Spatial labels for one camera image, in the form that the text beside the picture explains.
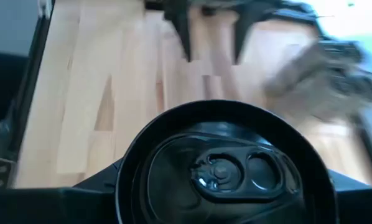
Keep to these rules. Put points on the white can blue palm print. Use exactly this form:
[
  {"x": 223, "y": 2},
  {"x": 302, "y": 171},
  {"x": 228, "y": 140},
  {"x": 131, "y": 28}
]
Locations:
[{"x": 223, "y": 174}]

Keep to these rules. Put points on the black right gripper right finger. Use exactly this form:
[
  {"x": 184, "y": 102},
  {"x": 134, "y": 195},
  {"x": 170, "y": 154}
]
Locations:
[{"x": 354, "y": 202}]

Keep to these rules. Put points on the clear plastic bin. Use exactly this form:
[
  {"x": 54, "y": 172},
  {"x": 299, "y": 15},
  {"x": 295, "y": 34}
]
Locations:
[{"x": 282, "y": 102}]

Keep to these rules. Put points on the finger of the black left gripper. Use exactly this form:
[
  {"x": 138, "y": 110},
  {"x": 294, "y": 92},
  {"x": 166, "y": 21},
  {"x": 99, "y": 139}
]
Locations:
[
  {"x": 248, "y": 25},
  {"x": 181, "y": 25}
]

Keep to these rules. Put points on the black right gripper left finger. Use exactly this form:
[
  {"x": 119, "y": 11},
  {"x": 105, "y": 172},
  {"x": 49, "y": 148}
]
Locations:
[{"x": 103, "y": 193}]

